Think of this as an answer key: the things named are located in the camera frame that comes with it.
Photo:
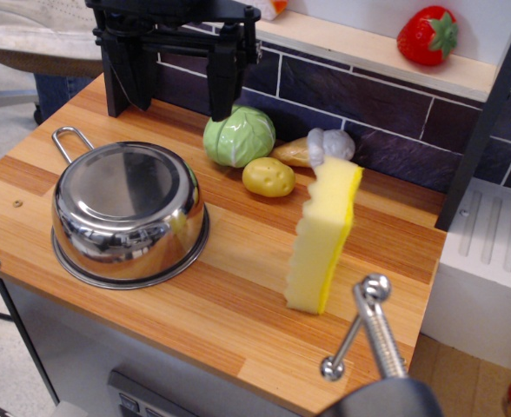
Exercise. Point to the yellow toy potato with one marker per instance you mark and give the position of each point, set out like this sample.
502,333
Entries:
268,177

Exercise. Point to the upside-down stainless steel pot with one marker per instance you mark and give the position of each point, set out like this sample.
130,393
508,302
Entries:
126,215

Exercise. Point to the yellow sponge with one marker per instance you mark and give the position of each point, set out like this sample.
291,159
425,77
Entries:
321,233

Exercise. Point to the grey control panel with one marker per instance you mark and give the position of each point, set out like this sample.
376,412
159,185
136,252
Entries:
133,399

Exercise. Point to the red toy strawberry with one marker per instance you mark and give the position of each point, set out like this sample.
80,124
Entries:
429,37

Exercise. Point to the white toy sink drainer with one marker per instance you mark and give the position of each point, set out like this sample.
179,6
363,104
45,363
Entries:
470,304

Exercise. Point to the green toy cabbage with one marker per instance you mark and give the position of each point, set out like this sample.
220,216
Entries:
247,134

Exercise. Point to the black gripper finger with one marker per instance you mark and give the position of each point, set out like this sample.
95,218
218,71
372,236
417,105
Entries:
227,60
129,73

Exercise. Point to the tan toy bread piece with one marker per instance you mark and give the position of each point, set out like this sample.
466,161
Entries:
294,153

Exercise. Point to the grey toy mushroom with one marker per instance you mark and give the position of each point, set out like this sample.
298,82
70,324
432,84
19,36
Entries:
334,142

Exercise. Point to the wooden shelf board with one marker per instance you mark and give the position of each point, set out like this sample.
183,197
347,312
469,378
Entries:
459,76

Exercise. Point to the orange white toy on shelf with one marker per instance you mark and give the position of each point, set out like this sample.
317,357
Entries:
270,9

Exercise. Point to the white sneaker shoe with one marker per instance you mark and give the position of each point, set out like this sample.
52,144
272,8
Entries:
53,38

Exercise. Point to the metal clamp screw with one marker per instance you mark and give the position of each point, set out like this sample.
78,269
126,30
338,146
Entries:
369,295

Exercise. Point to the dark metal shelf post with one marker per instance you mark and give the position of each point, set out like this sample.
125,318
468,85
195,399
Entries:
477,143

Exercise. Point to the blue jeans leg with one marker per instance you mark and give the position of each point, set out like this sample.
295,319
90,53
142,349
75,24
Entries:
53,92

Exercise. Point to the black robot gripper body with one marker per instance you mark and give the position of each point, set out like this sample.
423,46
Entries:
126,29

